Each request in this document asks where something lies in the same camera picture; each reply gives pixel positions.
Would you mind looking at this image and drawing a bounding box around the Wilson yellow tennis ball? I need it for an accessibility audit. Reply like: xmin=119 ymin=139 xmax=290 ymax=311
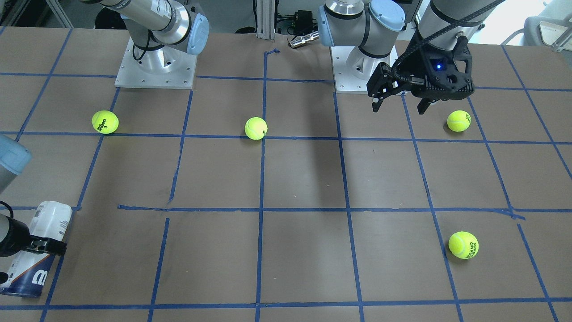
xmin=91 ymin=110 xmax=120 ymax=134

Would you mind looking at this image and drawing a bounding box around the aluminium frame post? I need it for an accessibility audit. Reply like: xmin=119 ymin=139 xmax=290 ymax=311
xmin=254 ymin=0 xmax=276 ymax=42

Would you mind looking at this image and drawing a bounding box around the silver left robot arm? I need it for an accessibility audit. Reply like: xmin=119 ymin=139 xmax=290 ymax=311
xmin=101 ymin=0 xmax=497 ymax=215

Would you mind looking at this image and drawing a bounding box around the center yellow tennis ball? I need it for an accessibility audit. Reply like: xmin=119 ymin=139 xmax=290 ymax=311
xmin=244 ymin=117 xmax=268 ymax=140

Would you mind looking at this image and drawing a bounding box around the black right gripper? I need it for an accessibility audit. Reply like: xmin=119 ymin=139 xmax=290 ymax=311
xmin=0 ymin=215 xmax=67 ymax=258

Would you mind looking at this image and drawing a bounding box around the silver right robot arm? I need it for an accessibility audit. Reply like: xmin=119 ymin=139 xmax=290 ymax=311
xmin=0 ymin=0 xmax=209 ymax=257

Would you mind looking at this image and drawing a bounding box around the white blue tennis ball can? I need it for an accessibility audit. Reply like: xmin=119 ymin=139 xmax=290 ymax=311
xmin=0 ymin=201 xmax=73 ymax=297

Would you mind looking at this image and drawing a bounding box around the silver metal cylinder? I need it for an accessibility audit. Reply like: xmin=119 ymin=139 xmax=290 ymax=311
xmin=288 ymin=31 xmax=320 ymax=49

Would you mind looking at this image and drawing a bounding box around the Roland Garros yellow tennis ball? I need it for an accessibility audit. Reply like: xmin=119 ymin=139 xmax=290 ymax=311
xmin=448 ymin=232 xmax=479 ymax=259

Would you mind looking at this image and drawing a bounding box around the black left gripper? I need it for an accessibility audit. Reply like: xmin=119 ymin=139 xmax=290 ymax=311
xmin=366 ymin=35 xmax=475 ymax=115

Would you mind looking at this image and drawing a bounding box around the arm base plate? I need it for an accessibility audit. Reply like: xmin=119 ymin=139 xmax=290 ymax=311
xmin=330 ymin=46 xmax=398 ymax=94
xmin=114 ymin=38 xmax=197 ymax=89

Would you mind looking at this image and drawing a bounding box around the yellow tennis ball near gripper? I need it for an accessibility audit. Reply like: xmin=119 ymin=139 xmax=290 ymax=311
xmin=446 ymin=110 xmax=472 ymax=132

